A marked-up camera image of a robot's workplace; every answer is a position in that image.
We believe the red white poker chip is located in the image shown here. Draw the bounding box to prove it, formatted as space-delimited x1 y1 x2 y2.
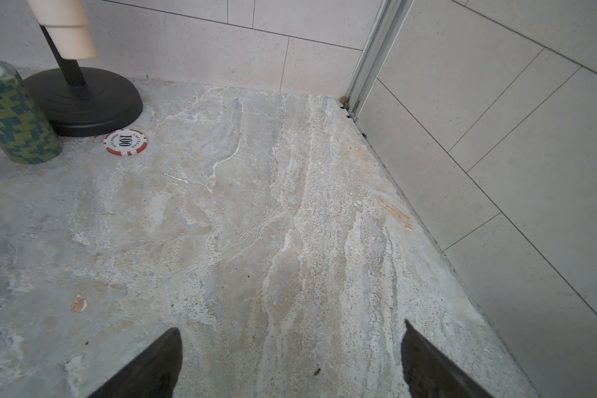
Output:
103 129 148 157

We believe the green camouflage tape roll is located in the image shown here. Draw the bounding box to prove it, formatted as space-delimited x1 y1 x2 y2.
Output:
0 61 63 164

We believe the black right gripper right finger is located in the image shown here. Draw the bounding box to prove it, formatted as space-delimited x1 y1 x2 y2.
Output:
401 319 493 398

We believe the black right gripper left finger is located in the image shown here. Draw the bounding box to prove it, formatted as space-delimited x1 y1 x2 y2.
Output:
89 328 182 398

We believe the aluminium corner profile right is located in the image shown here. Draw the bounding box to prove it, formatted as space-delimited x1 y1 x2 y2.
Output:
340 0 414 120

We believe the beige microphone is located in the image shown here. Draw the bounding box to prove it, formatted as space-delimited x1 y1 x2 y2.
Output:
27 0 97 61

